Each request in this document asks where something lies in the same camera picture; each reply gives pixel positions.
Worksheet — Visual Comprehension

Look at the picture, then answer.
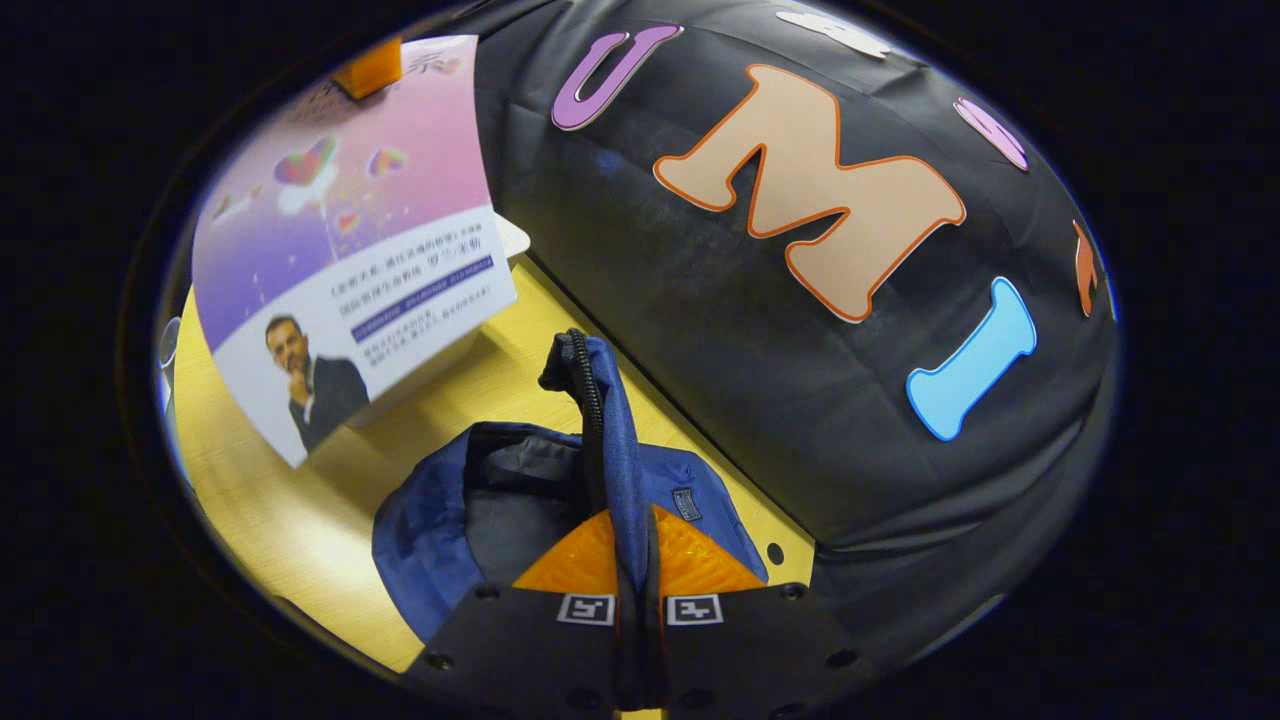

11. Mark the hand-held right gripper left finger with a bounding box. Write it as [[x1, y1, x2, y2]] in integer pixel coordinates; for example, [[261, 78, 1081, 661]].
[[405, 505, 641, 711]]

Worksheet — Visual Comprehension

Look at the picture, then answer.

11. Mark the white plastic bookshelf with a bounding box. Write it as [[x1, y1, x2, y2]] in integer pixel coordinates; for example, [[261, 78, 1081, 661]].
[[345, 215, 531, 431]]

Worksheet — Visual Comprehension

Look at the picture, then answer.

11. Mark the pink purple book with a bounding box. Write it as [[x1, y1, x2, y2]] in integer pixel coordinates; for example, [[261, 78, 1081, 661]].
[[192, 35, 518, 469]]

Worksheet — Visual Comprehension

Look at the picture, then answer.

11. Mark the black backdrop cloth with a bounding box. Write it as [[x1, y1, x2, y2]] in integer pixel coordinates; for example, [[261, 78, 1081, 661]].
[[400, 0, 1119, 671]]

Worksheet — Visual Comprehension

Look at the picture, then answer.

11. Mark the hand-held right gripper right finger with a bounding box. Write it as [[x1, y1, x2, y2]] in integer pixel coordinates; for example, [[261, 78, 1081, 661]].
[[645, 505, 881, 716]]

